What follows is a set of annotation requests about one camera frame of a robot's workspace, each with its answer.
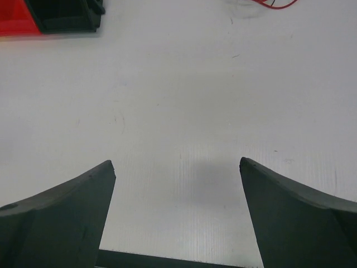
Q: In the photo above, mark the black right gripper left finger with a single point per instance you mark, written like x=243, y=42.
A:
x=60, y=227

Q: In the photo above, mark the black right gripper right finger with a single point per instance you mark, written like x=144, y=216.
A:
x=296, y=225

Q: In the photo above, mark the black plastic bin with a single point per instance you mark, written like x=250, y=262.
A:
x=66, y=16

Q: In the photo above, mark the red plastic bin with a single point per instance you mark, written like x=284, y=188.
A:
x=16, y=19

